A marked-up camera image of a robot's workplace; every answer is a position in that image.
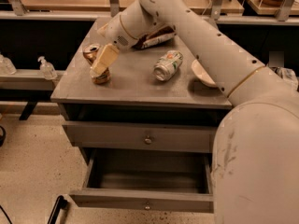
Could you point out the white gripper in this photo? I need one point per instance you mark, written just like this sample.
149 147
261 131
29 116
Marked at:
116 34

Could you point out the orange crushed soda can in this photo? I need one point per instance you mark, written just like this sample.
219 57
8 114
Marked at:
90 53

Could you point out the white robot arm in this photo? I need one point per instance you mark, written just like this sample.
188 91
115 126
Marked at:
255 165

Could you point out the grey drawer cabinet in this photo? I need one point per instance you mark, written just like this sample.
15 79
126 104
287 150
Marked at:
134 95

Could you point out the grey top drawer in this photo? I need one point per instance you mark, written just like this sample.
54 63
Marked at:
139 136

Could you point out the grey open middle drawer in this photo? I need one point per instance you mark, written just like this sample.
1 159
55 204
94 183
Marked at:
147 180

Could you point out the clear sanitizer pump bottle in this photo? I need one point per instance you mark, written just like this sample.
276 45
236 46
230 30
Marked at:
47 69

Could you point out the brown chip bag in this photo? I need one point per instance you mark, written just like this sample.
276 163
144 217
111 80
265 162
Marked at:
157 37

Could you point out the white paper bowl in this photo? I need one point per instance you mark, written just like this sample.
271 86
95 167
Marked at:
203 76

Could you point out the black chair leg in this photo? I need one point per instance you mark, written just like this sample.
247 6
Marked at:
60 204

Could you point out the white wipes packet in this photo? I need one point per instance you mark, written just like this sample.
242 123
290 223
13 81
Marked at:
288 76

